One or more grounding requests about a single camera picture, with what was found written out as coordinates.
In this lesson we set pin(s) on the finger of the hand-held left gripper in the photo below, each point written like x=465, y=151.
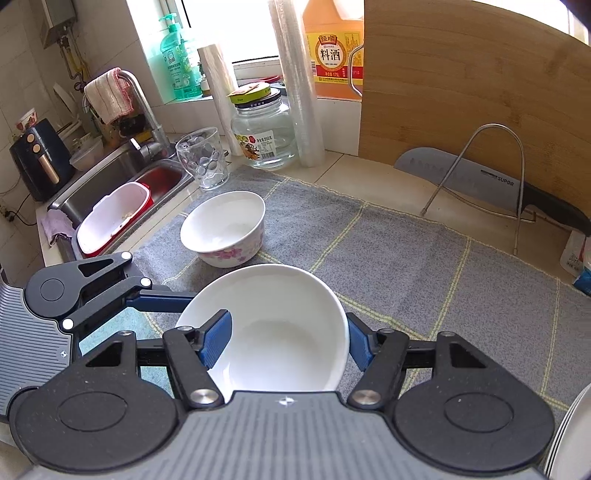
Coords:
x=157, y=301

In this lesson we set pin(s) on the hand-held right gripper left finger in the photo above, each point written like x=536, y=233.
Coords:
x=214, y=339

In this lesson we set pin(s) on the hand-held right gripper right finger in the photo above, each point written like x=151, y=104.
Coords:
x=358, y=341

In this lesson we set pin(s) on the plain white bowl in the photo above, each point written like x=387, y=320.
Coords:
x=281, y=332

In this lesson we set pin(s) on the teal cloth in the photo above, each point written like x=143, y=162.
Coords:
x=150, y=325

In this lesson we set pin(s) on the grey checked cloth mat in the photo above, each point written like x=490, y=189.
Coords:
x=392, y=277

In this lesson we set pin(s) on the white basin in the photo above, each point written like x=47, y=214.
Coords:
x=111, y=217

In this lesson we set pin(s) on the white bowl pink flower print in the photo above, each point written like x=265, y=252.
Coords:
x=221, y=226

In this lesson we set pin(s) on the red basin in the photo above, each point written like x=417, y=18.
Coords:
x=159, y=180

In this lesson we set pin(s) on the purple cloth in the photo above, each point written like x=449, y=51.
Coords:
x=55, y=226

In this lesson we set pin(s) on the steel sink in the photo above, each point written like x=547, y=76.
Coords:
x=111, y=166

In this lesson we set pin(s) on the dotted glass cup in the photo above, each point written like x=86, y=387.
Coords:
x=203, y=161

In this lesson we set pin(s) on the clear plastic container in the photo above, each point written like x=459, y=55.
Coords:
x=85, y=154

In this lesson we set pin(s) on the metal faucet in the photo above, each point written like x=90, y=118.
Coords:
x=152, y=129

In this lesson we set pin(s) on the black air fryer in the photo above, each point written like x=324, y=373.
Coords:
x=37, y=161

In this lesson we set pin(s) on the pink and white towel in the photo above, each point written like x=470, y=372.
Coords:
x=108, y=94

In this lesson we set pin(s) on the small printed cup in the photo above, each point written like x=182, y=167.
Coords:
x=27, y=121

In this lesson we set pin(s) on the white and blue salt bag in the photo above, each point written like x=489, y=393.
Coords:
x=577, y=263

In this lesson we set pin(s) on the white plate stack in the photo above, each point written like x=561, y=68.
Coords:
x=572, y=438

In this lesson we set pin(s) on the green dish soap bottle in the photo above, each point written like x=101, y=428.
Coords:
x=178, y=64

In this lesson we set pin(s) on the tall plastic wrap roll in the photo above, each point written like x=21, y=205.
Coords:
x=300, y=92

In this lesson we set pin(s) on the wooden cutting board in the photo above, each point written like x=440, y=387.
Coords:
x=461, y=69

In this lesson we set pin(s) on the orange cooking wine bottle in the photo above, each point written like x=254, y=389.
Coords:
x=332, y=46

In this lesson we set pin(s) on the wall water heater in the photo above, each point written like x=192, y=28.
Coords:
x=57, y=21

